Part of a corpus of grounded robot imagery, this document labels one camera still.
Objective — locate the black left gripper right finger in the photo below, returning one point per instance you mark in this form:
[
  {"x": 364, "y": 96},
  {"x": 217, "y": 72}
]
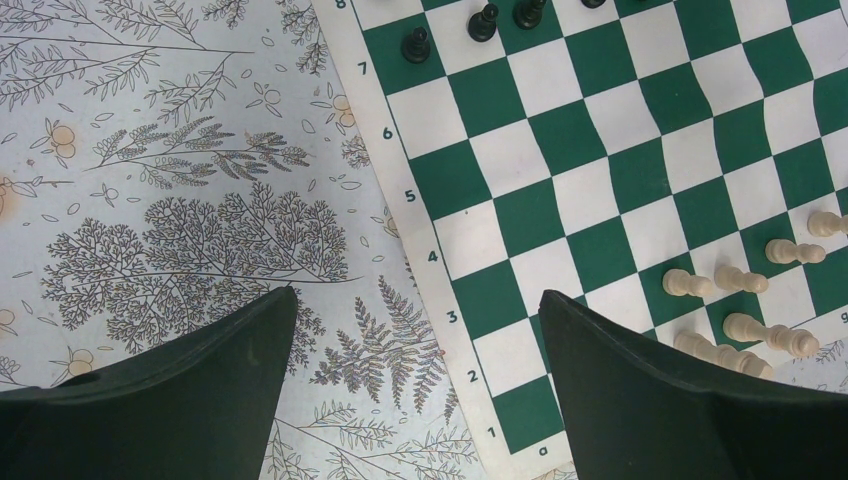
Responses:
[{"x": 634, "y": 408}]

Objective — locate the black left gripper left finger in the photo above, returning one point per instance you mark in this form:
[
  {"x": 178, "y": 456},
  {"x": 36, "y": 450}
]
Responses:
[{"x": 198, "y": 407}]

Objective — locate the white tall piece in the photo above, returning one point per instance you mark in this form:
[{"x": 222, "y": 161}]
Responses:
[
  {"x": 724, "y": 356},
  {"x": 798, "y": 343}
]

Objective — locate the white pawn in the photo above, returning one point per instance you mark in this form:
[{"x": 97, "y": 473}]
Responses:
[
  {"x": 679, "y": 282},
  {"x": 731, "y": 278},
  {"x": 783, "y": 251},
  {"x": 826, "y": 224}
]

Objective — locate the green white chess board mat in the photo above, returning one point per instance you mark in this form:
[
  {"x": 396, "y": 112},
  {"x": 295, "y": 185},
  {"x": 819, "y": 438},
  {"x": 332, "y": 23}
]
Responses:
[{"x": 590, "y": 155}]

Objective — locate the floral table mat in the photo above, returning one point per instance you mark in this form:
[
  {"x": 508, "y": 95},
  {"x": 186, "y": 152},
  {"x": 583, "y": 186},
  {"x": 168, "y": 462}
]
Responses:
[{"x": 164, "y": 163}]

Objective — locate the black pawn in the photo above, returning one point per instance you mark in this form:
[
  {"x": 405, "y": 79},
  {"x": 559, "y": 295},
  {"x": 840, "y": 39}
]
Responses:
[
  {"x": 415, "y": 47},
  {"x": 527, "y": 14},
  {"x": 592, "y": 4},
  {"x": 482, "y": 25}
]

